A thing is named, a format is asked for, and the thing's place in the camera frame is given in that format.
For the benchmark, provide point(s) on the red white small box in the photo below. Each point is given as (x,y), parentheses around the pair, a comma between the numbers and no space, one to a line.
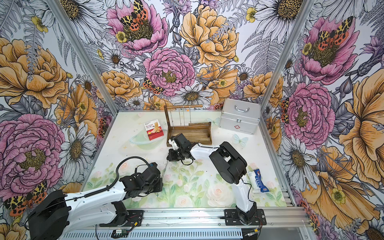
(153,129)

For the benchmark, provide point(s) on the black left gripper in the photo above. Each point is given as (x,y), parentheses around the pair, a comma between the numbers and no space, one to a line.
(158,185)

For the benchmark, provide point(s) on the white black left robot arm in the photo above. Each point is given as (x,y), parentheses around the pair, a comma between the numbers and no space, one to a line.
(60,213)

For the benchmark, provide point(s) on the white blue tube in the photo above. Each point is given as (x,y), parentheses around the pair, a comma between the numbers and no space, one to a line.
(257,184)

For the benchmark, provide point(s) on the small green circuit board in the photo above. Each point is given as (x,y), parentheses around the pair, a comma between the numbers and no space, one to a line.
(118,233)

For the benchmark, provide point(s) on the aluminium front rail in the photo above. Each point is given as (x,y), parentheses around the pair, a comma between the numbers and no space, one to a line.
(275,223)

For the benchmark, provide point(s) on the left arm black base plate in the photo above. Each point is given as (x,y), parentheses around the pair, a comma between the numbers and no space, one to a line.
(126,218)

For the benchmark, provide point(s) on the silver metal first-aid case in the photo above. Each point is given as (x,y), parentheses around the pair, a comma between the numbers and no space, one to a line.
(240,116)

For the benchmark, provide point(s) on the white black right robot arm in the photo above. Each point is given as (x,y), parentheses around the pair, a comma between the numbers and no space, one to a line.
(231,166)

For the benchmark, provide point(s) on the wooden jewelry display stand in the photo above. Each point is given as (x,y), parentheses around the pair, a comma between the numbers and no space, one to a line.
(194,132)

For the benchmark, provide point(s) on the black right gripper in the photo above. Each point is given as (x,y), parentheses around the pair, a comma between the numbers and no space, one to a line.
(170,157)

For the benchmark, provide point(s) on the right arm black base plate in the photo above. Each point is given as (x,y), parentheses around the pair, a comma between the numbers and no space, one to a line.
(234,217)

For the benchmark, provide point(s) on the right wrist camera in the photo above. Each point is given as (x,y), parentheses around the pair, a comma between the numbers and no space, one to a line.
(173,144)

